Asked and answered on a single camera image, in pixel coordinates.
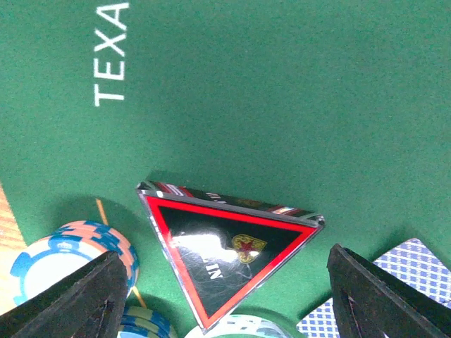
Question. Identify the ten chips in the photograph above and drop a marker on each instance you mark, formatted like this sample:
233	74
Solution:
50	259

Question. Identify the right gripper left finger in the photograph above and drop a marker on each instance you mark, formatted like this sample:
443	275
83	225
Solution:
87	303

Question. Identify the clear round button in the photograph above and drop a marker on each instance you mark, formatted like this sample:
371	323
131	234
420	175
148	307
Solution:
242	324

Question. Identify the card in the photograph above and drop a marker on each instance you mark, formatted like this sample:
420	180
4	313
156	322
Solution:
411	262

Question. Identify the fifty chips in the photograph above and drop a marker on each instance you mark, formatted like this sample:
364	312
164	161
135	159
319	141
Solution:
143	322

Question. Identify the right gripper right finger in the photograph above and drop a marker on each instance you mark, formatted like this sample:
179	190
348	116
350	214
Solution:
369	302

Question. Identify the round green poker mat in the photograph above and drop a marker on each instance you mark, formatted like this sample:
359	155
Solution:
337	107

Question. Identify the red triangle dealer button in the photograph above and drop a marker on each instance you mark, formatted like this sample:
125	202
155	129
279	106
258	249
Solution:
221	248

